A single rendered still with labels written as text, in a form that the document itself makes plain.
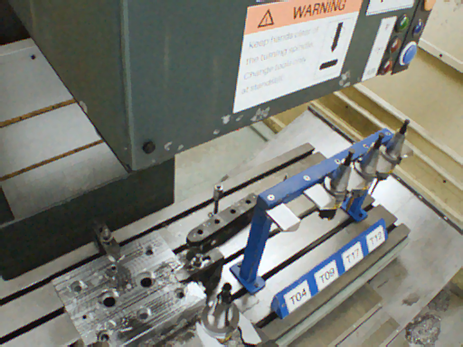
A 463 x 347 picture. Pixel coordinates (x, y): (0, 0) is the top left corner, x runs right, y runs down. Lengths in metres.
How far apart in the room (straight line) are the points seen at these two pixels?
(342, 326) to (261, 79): 1.01
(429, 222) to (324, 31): 1.22
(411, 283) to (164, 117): 1.25
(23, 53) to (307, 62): 0.70
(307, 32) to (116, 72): 0.19
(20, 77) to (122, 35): 0.73
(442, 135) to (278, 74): 1.11
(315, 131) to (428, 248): 0.65
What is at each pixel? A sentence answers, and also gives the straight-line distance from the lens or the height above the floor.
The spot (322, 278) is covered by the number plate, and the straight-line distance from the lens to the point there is 1.12.
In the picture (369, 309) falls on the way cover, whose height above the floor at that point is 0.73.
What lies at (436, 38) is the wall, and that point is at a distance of 1.39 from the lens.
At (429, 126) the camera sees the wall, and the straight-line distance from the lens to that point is 1.48.
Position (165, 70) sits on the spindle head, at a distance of 0.32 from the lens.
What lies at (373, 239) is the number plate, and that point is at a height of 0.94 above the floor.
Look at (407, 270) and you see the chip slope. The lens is 1.49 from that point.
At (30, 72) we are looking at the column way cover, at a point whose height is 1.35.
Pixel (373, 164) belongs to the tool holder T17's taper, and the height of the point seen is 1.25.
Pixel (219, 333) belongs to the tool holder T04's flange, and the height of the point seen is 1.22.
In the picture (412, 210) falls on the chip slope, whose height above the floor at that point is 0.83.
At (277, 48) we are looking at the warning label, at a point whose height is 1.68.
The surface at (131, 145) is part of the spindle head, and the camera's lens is 0.34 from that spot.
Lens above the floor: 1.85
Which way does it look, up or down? 45 degrees down
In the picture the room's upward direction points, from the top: 10 degrees clockwise
